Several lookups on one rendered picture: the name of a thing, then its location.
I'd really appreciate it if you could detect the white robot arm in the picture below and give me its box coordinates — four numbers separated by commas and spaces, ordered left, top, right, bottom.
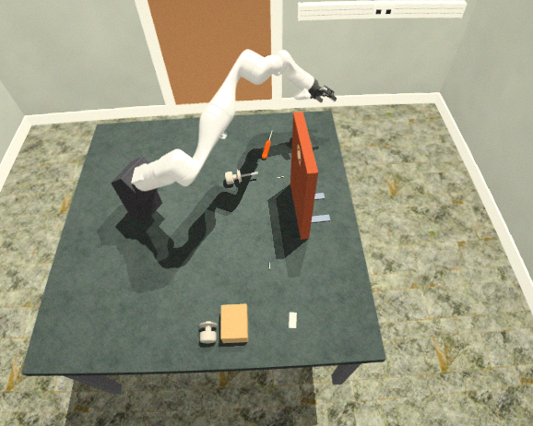
131, 50, 314, 191

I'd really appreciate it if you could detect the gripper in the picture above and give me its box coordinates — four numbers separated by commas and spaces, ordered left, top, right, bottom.
308, 78, 337, 103

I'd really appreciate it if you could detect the orange-handled screwdriver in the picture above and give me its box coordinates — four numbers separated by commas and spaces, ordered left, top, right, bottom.
262, 139, 271, 159

